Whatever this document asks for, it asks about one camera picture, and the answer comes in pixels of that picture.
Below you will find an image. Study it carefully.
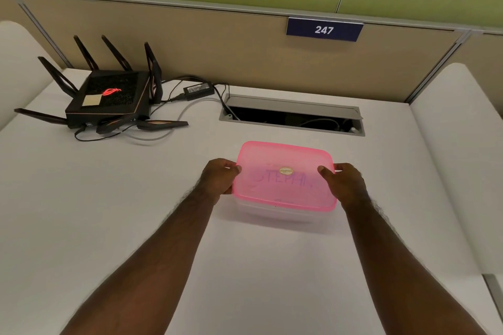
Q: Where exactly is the person's right forearm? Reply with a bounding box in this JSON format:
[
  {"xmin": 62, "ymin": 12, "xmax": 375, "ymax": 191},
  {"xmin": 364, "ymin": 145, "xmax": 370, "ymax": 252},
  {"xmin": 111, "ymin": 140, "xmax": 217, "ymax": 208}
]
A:
[{"xmin": 341, "ymin": 198, "xmax": 489, "ymax": 335}]

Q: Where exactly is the black power adapter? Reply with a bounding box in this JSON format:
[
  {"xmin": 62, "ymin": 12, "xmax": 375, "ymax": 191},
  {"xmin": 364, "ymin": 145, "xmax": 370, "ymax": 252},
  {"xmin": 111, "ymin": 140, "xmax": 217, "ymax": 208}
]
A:
[{"xmin": 183, "ymin": 83, "xmax": 215, "ymax": 101}]

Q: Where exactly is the black router with antennas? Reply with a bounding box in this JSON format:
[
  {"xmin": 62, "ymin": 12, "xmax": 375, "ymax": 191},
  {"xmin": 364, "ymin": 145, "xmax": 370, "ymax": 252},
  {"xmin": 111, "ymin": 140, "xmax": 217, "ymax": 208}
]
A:
[{"xmin": 14, "ymin": 35, "xmax": 189, "ymax": 135}]

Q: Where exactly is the black power cable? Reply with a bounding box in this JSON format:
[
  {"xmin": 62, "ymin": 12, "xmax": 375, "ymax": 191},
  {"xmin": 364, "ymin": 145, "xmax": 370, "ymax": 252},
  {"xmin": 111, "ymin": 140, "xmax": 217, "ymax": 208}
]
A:
[{"xmin": 149, "ymin": 79, "xmax": 202, "ymax": 111}]

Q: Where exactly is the clear plastic food container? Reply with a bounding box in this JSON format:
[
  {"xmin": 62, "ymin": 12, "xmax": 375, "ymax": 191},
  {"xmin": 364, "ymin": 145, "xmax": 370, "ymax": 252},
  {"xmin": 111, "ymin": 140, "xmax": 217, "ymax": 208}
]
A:
[{"xmin": 235, "ymin": 194, "xmax": 320, "ymax": 225}]

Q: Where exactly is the beige desk partition panel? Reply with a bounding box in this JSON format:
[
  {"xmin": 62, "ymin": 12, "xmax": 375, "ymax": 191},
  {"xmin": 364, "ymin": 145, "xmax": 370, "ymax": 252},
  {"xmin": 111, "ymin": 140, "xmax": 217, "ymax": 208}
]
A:
[{"xmin": 0, "ymin": 0, "xmax": 503, "ymax": 116}]

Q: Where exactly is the grey desk cable port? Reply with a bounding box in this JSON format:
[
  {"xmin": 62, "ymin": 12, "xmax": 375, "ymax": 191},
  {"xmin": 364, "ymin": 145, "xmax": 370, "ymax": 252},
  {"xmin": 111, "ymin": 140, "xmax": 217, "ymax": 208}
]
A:
[{"xmin": 219, "ymin": 94, "xmax": 365, "ymax": 137}]

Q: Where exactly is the white side divider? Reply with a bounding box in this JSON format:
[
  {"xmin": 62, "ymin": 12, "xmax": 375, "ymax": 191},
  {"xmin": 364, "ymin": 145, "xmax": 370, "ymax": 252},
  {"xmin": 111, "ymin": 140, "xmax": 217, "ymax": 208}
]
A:
[
  {"xmin": 0, "ymin": 21, "xmax": 63, "ymax": 132},
  {"xmin": 409, "ymin": 63, "xmax": 503, "ymax": 277}
]

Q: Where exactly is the pink translucent container lid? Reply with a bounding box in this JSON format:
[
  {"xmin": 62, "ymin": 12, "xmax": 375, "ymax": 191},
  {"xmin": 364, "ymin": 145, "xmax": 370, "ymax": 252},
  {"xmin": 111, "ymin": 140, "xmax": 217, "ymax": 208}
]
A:
[{"xmin": 232, "ymin": 141, "xmax": 338, "ymax": 213}]

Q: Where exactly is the blue number sign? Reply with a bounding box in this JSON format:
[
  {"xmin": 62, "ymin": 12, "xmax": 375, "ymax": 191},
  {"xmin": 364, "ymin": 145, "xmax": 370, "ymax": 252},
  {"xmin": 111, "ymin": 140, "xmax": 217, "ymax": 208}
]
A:
[{"xmin": 286, "ymin": 17, "xmax": 364, "ymax": 42}]

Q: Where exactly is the black adapter mains cable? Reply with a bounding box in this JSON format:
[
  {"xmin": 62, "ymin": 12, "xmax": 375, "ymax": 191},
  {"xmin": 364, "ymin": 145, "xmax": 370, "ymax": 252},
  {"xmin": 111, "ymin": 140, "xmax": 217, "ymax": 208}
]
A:
[{"xmin": 212, "ymin": 83, "xmax": 240, "ymax": 119}]

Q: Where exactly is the grey network cable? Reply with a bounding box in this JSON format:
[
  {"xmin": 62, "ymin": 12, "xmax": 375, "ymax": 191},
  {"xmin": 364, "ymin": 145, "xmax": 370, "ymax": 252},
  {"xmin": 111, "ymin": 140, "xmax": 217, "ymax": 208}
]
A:
[{"xmin": 100, "ymin": 98, "xmax": 221, "ymax": 141}]

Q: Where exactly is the person's right hand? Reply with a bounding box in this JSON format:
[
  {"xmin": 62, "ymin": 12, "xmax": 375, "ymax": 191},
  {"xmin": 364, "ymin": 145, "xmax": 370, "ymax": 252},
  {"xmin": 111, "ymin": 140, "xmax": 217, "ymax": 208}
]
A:
[{"xmin": 317, "ymin": 163, "xmax": 369, "ymax": 212}]

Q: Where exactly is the person's left hand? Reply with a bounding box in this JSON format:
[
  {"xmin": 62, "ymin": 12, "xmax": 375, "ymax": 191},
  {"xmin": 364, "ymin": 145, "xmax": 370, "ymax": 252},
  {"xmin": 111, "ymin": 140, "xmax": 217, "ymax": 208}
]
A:
[{"xmin": 198, "ymin": 158, "xmax": 241, "ymax": 200}]

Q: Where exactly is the person's left forearm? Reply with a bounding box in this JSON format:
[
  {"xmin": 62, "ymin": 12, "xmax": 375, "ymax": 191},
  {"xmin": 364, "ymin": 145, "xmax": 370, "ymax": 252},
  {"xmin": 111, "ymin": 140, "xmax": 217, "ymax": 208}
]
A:
[{"xmin": 60, "ymin": 185, "xmax": 221, "ymax": 335}]

